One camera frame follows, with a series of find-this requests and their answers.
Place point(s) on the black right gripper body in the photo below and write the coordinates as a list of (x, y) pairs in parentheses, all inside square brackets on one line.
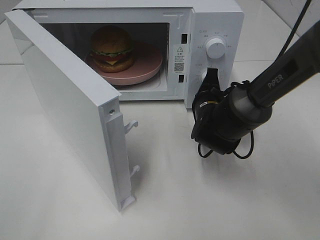
[(213, 121)]

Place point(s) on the burger with lettuce and tomato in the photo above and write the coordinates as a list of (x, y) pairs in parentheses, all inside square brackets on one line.
[(112, 49)]

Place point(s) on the pink round plate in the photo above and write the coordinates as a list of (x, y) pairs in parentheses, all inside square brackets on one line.
[(147, 62)]

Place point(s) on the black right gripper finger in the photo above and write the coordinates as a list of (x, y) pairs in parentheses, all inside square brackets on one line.
[(215, 82), (208, 81)]

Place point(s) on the white microwave door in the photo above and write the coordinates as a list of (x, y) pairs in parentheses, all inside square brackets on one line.
[(83, 108)]

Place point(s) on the glass microwave turntable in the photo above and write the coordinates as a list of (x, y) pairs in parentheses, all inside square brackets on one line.
[(149, 84)]

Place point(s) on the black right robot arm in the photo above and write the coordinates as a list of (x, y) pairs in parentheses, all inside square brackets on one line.
[(251, 102)]

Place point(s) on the white timer knob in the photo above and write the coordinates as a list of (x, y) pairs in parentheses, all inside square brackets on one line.
[(220, 74)]

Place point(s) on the upper white power knob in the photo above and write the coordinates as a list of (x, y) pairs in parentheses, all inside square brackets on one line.
[(215, 47)]

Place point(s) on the white microwave oven body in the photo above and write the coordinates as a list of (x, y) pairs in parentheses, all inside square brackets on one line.
[(179, 28)]

